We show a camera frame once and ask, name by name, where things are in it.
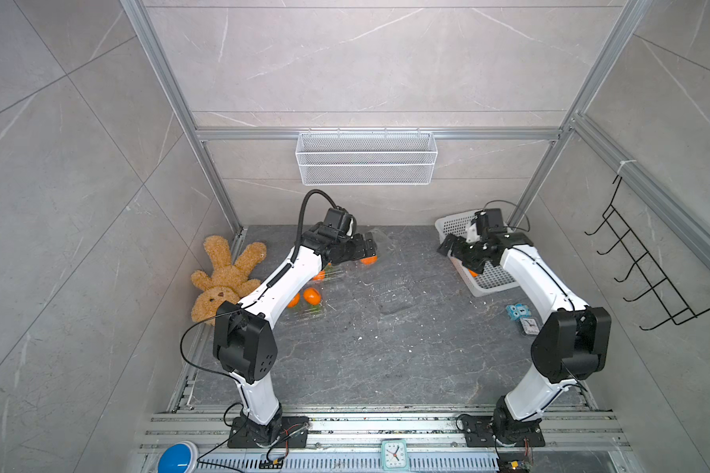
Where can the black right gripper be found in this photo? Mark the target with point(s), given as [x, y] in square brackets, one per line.
[459, 242]

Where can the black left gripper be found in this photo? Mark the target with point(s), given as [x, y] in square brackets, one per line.
[360, 252]

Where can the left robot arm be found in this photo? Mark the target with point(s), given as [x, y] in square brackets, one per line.
[244, 341]

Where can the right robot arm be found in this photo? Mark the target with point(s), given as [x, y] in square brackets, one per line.
[573, 340]

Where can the orange three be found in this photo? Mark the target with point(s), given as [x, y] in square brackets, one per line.
[369, 260]

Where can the white perforated plastic basket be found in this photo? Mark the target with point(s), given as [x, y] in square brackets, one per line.
[494, 279]

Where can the orange eight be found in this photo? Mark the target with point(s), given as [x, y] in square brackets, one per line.
[312, 296]

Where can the orange seven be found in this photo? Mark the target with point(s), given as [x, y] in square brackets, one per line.
[295, 301]

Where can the blue owl toy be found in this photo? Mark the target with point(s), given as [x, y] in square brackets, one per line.
[518, 311]

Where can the small white desk clock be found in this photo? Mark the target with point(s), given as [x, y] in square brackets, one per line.
[530, 326]

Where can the brown teddy bear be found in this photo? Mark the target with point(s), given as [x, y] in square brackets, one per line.
[230, 280]

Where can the teal front alarm clock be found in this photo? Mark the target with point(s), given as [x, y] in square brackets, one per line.
[394, 456]

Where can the blue round button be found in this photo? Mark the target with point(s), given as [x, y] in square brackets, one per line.
[178, 458]

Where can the white wire wall basket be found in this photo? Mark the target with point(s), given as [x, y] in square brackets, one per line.
[366, 158]

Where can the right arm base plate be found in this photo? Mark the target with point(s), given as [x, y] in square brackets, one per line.
[487, 431]

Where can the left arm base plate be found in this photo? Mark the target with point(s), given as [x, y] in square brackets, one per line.
[291, 431]

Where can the black wall hook rack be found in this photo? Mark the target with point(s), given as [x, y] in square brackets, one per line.
[646, 265]

